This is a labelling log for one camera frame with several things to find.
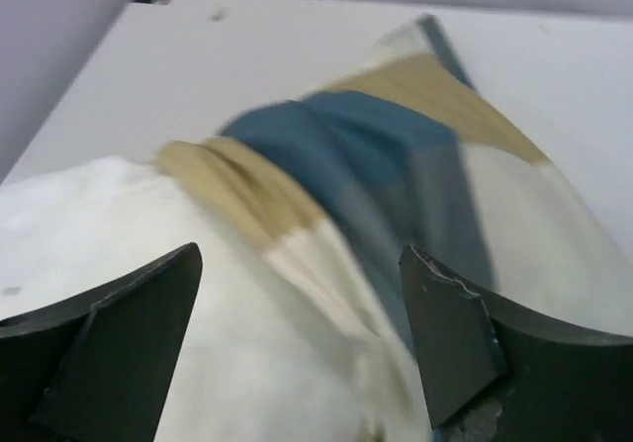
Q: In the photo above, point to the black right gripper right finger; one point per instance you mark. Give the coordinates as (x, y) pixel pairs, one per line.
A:
(494, 370)

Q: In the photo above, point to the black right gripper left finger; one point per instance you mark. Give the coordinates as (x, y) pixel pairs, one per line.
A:
(98, 366)

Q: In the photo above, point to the white pillow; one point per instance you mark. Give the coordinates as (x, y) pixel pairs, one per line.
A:
(286, 342)

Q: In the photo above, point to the blue tan white pillowcase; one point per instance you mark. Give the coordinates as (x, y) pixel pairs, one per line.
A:
(325, 192)

